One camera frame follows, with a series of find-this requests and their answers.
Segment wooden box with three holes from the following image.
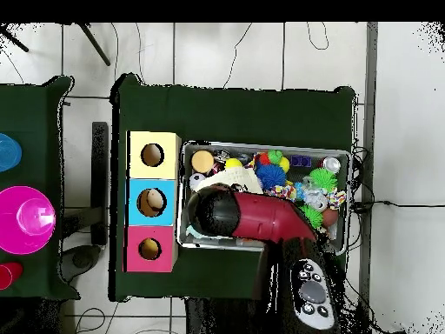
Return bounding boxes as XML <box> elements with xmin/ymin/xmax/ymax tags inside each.
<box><xmin>123</xmin><ymin>130</ymin><xmax>183</xmax><ymax>274</ymax></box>

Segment cream knitted cloth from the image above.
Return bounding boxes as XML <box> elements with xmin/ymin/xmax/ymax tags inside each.
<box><xmin>194</xmin><ymin>166</ymin><xmax>264</xmax><ymax>195</ymax></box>

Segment black panel stand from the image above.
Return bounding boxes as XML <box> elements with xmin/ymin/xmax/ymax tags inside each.
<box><xmin>90</xmin><ymin>121</ymin><xmax>110</xmax><ymax>245</ymax></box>

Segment silver drink can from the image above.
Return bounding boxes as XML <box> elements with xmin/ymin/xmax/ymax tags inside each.
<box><xmin>321</xmin><ymin>156</ymin><xmax>342</xmax><ymax>174</ymax></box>

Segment magenta plastic bowl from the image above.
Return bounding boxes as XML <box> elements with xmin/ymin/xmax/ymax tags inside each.
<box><xmin>0</xmin><ymin>184</ymin><xmax>56</xmax><ymax>256</ymax></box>

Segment small soccer ball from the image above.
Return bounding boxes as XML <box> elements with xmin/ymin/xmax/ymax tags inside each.
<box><xmin>188</xmin><ymin>172</ymin><xmax>207</xmax><ymax>190</ymax></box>

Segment grey round stand base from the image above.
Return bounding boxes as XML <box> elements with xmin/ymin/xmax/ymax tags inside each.
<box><xmin>60</xmin><ymin>244</ymin><xmax>103</xmax><ymax>283</ymax></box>

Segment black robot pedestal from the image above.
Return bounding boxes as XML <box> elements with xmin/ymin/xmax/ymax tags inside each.
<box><xmin>185</xmin><ymin>297</ymin><xmax>272</xmax><ymax>334</ymax></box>

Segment orange-brown plush toy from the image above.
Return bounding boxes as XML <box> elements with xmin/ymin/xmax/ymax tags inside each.
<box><xmin>139</xmin><ymin>238</ymin><xmax>163</xmax><ymax>260</ymax></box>

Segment black tripod leg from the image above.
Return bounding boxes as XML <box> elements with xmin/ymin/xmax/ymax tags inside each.
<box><xmin>77</xmin><ymin>23</ymin><xmax>111</xmax><ymax>67</ymax></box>
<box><xmin>0</xmin><ymin>27</ymin><xmax>30</xmax><ymax>53</ymax></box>

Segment shallow metal mesh bin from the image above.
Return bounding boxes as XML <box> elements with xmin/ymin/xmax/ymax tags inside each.
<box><xmin>176</xmin><ymin>139</ymin><xmax>354</xmax><ymax>257</ymax></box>

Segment blue spiky ball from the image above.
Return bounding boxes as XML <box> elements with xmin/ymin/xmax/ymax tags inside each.
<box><xmin>256</xmin><ymin>163</ymin><xmax>288</xmax><ymax>190</ymax></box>

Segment green spiky ball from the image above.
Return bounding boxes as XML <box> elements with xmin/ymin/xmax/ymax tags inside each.
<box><xmin>308</xmin><ymin>167</ymin><xmax>339</xmax><ymax>192</ymax></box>
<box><xmin>300</xmin><ymin>204</ymin><xmax>325</xmax><ymax>230</ymax></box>

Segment red plastic cup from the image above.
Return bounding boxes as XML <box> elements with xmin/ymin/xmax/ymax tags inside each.
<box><xmin>0</xmin><ymin>261</ymin><xmax>24</xmax><ymax>291</ymax></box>

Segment dark green table cloth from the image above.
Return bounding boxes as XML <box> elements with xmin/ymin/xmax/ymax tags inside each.
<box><xmin>109</xmin><ymin>72</ymin><xmax>357</xmax><ymax>303</ymax></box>
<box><xmin>0</xmin><ymin>75</ymin><xmax>81</xmax><ymax>300</ymax></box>

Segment blue round disc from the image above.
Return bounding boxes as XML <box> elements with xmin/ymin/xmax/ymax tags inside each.
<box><xmin>0</xmin><ymin>132</ymin><xmax>23</xmax><ymax>173</ymax></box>

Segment round container with orange lid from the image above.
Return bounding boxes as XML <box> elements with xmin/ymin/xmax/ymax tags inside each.
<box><xmin>190</xmin><ymin>150</ymin><xmax>216</xmax><ymax>175</ymax></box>

